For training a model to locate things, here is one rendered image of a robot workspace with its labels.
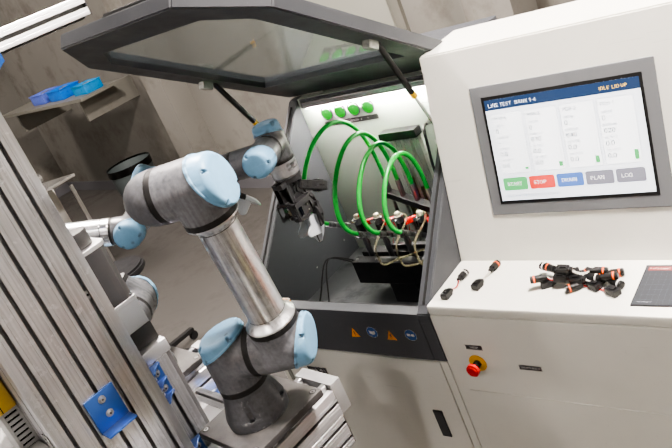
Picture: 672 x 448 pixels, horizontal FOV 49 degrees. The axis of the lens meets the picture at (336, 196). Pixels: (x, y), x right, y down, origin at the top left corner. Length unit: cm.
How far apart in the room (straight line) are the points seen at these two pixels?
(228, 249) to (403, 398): 101
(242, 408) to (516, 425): 80
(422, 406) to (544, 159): 84
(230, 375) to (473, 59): 100
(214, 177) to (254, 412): 58
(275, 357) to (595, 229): 86
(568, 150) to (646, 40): 32
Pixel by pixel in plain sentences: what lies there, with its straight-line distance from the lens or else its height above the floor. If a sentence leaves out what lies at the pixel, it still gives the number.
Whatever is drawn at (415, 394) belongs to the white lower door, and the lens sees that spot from 227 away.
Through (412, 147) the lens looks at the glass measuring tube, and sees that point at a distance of 241.
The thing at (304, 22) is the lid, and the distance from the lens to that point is 173.
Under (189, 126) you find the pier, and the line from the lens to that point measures 685.
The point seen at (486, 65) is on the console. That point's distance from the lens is 195.
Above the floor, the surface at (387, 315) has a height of 94.
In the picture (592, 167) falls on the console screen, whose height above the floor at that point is 121.
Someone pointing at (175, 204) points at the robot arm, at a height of 162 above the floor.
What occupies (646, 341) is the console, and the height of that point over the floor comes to 91.
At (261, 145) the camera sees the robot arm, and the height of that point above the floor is 156.
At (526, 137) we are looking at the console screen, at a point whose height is 130.
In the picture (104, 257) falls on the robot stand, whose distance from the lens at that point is 175.
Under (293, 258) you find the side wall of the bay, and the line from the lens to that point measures 254.
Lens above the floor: 199
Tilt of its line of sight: 20 degrees down
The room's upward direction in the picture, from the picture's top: 23 degrees counter-clockwise
